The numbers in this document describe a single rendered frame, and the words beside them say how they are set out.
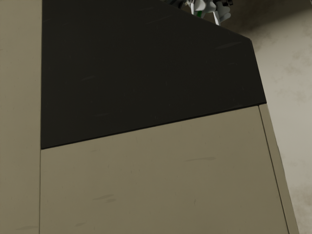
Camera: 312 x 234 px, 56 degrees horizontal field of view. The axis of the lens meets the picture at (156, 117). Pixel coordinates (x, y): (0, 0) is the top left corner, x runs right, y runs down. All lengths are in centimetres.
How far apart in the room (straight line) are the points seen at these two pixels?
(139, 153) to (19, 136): 36
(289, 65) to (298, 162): 102
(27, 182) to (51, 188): 8
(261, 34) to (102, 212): 319
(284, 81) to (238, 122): 277
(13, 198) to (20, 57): 42
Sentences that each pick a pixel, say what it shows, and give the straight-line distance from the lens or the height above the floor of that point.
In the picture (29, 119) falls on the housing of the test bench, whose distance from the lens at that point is 90.
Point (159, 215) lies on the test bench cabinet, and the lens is 68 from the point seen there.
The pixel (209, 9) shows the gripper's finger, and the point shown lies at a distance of 106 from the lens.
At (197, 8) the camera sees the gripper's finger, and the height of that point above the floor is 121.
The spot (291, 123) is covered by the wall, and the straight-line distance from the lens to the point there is 329.
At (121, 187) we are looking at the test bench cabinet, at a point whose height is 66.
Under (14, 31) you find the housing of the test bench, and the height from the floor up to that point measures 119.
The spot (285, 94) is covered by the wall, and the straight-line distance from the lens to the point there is 337.
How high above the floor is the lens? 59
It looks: 18 degrees up
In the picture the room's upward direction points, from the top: 7 degrees counter-clockwise
